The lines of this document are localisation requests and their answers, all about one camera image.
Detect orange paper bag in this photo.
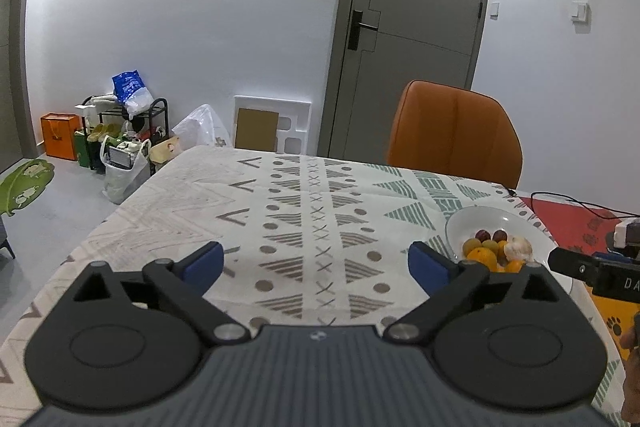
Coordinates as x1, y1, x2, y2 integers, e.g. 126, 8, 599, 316
40, 112, 81, 160

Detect red paw-print mat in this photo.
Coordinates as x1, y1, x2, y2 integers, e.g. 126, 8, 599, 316
517, 195, 640, 360

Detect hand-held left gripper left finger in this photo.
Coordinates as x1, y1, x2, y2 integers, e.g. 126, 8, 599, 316
72, 241, 252, 344

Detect white plate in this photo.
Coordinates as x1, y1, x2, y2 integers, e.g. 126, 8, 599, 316
444, 205, 577, 296

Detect black cable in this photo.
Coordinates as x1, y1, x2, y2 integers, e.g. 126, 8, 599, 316
504, 189, 632, 218

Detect green floor mat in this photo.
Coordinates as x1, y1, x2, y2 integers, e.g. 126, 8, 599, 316
0, 159, 56, 216

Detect grey door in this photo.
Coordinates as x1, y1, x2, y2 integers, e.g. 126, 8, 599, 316
319, 0, 495, 172

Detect white foam packaging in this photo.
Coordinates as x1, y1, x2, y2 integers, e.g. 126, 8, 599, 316
233, 95, 312, 156

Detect yellow-green slippers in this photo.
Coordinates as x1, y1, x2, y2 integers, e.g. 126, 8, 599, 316
87, 123, 122, 143

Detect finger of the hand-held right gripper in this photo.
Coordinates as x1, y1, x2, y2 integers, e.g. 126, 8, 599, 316
547, 246, 602, 286

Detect black door handle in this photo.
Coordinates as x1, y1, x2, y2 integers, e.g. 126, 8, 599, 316
347, 9, 380, 52

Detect grey door frame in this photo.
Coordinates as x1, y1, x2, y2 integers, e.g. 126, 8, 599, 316
0, 0, 41, 174

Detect brown cardboard sheet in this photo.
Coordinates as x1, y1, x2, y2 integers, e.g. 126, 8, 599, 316
234, 109, 279, 152

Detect white filled plastic bag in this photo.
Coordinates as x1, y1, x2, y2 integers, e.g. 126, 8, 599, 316
99, 137, 152, 204

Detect small grey box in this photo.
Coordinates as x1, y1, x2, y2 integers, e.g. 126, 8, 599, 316
604, 217, 640, 259

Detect green bag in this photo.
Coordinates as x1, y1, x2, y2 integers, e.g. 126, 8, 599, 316
74, 130, 104, 169

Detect clear plastic bag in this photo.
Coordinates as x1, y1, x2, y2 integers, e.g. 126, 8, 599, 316
171, 104, 232, 148

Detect black shoe rack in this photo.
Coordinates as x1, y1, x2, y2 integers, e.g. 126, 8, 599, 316
81, 94, 169, 144

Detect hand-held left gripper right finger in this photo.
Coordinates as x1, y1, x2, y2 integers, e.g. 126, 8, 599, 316
382, 240, 569, 343

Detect orange chair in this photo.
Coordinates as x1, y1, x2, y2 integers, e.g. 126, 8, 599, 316
387, 80, 524, 190

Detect beige tote bag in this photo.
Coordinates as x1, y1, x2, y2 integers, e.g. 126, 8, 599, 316
149, 136, 182, 176

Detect medium orange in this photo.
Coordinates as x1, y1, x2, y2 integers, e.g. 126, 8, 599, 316
467, 249, 499, 271

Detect blue plastic bag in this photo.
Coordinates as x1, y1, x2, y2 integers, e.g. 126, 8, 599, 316
111, 70, 154, 118

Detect person's right hand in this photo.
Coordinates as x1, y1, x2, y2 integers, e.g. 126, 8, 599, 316
619, 323, 640, 424

